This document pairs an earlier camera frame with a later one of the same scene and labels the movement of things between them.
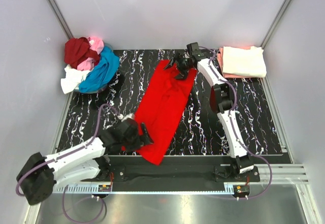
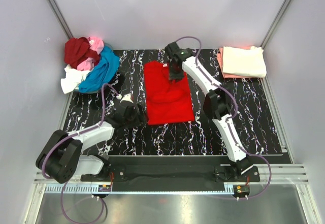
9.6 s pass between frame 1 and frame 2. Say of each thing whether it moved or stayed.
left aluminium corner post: stayed
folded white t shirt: stayed
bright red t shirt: moved
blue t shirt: stayed
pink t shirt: stayed
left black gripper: moved
